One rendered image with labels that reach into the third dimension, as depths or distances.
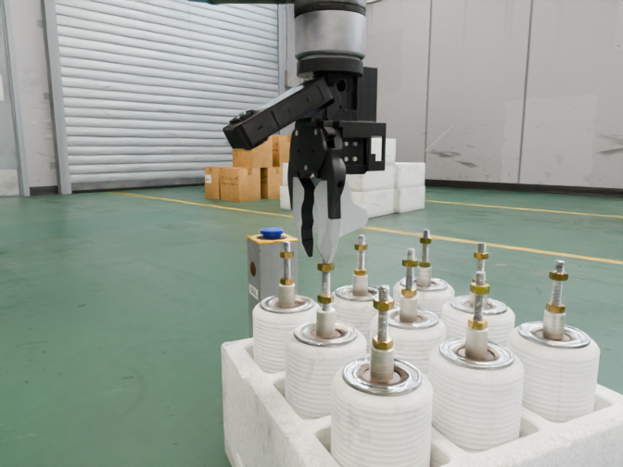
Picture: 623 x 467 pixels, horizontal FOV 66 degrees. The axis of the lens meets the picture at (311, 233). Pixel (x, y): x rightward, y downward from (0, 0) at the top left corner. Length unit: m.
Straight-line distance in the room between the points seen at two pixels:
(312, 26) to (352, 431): 0.39
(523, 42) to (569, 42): 0.47
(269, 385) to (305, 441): 0.12
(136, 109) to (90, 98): 0.52
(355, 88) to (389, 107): 6.18
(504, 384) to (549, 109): 5.35
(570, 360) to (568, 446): 0.09
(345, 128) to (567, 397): 0.38
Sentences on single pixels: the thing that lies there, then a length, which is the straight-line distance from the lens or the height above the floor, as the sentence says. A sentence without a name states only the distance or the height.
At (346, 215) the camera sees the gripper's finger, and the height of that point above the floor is 0.39.
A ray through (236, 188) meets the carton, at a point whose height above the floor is 0.12.
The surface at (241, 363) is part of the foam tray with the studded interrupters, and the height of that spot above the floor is 0.18.
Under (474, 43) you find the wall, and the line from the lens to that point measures 6.23.
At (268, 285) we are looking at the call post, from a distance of 0.81.
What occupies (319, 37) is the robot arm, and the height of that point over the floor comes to 0.57.
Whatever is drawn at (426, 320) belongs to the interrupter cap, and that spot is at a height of 0.25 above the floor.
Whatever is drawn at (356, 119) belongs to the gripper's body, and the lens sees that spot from 0.53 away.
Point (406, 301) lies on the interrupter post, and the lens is 0.61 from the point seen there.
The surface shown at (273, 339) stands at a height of 0.22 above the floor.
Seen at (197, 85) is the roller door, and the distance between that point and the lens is 6.48.
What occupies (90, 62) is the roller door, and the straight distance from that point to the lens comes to 5.89.
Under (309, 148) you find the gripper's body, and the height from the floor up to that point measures 0.46.
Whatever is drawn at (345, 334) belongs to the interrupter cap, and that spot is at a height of 0.25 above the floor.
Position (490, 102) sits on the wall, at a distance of 6.03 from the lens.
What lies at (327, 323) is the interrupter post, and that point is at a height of 0.27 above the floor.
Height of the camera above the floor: 0.46
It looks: 10 degrees down
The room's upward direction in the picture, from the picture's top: straight up
